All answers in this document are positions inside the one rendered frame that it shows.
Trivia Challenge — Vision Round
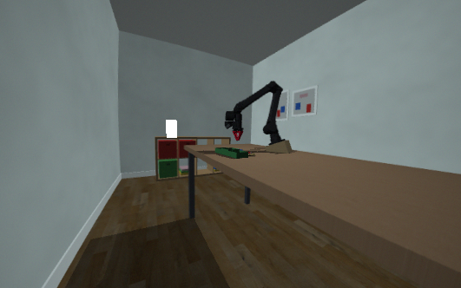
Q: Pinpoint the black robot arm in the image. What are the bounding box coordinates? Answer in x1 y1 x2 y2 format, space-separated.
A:
225 81 285 145

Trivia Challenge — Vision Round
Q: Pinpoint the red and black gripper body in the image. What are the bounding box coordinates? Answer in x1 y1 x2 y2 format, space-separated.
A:
232 121 244 131

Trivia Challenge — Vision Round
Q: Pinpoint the green open bin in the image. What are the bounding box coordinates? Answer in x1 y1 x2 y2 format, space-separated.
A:
215 147 248 159

